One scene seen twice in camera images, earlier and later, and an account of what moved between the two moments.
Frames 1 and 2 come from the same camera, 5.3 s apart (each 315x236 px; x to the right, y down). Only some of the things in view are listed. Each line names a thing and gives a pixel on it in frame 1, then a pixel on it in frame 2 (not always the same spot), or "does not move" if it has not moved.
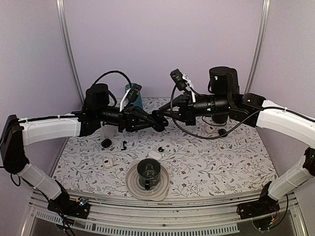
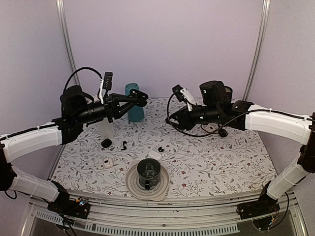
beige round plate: (157, 193) does not move
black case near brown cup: (222, 131) does not move
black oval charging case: (160, 121) -> (138, 98)
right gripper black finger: (173, 103) -> (172, 119)
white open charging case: (154, 155) does not move
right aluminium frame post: (258, 45) does not move
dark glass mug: (149, 171) does not move
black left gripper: (128, 119) -> (112, 107)
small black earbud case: (106, 143) does not move
